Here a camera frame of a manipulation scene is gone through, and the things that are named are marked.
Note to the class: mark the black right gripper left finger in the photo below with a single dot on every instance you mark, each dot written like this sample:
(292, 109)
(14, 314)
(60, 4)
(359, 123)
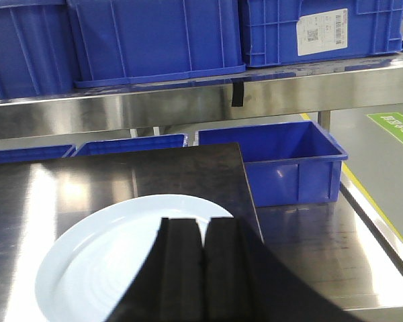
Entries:
(170, 284)

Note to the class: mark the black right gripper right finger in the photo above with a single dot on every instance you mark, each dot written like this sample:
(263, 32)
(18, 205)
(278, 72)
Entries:
(244, 281)

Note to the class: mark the light blue plate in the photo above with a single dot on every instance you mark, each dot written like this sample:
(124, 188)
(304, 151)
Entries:
(90, 266)

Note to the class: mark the stainless steel shelf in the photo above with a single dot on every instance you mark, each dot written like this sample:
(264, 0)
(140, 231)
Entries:
(304, 88)

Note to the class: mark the small blue bin right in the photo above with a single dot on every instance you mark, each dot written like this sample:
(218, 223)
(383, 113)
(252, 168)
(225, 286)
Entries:
(286, 163)

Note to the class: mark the small blue bin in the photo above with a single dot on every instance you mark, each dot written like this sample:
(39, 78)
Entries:
(286, 163)
(132, 144)

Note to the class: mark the small blue bin middle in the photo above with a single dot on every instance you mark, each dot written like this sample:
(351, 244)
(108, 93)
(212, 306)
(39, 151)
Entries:
(132, 144)

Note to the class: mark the black tape strip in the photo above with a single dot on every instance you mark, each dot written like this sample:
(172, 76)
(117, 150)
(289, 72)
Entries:
(237, 94)

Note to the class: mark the blue bin far left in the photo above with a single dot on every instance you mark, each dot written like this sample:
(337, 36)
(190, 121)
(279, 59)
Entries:
(36, 153)

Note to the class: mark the green floor sign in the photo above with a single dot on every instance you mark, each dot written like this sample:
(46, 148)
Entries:
(392, 122)

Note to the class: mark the blue crate with label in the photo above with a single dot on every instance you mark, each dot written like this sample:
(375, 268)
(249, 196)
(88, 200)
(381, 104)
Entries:
(277, 33)

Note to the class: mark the large blue crate middle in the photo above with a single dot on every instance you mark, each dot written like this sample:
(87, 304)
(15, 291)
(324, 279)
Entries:
(133, 42)

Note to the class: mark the large blue crate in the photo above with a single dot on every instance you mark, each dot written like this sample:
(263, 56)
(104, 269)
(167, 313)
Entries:
(37, 53)
(133, 42)

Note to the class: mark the large blue crate left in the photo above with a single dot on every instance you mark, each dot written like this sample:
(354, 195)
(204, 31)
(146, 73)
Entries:
(37, 53)

